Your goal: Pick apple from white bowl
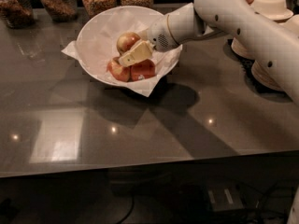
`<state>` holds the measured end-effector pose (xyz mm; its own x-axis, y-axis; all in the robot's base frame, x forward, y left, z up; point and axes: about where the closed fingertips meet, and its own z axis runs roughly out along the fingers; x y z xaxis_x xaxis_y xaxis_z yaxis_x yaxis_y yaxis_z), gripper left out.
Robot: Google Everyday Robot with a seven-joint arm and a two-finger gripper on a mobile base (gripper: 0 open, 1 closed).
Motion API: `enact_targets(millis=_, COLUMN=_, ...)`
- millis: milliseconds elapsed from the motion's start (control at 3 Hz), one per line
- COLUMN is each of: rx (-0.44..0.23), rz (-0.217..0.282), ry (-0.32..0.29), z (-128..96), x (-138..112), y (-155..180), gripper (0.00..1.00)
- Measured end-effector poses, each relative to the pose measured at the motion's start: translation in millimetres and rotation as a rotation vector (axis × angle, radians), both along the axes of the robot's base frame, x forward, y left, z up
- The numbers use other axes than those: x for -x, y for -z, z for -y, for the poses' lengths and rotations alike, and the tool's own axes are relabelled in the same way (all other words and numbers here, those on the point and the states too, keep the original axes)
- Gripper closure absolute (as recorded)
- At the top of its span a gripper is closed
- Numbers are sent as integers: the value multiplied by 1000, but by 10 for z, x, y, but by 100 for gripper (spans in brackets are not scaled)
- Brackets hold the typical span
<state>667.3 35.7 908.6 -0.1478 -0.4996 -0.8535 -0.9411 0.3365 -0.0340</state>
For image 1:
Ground glass granola jar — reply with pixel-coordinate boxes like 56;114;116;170
40;0;78;22
0;0;35;29

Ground leftmost glass granola jar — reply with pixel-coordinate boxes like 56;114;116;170
0;0;35;29

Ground white ceramic bowl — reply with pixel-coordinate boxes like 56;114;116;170
76;6;184;88

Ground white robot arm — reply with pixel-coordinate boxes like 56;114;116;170
146;0;299;175

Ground front stack paper bowls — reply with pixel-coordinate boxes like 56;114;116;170
251;15;299;91

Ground black rubber mat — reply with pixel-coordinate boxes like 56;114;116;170
227;39;291;102

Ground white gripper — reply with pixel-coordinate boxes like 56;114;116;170
119;15;179;67

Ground black cable on floor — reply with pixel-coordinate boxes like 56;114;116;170
242;179;299;224

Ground red-yellow apple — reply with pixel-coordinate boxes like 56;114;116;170
116;32;140;55
107;57;131;82

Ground black box under table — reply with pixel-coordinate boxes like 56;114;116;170
180;185;246;215

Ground white paper liner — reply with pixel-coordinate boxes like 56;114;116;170
61;11;183;98

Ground right red apple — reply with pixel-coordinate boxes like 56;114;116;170
131;60;155;81

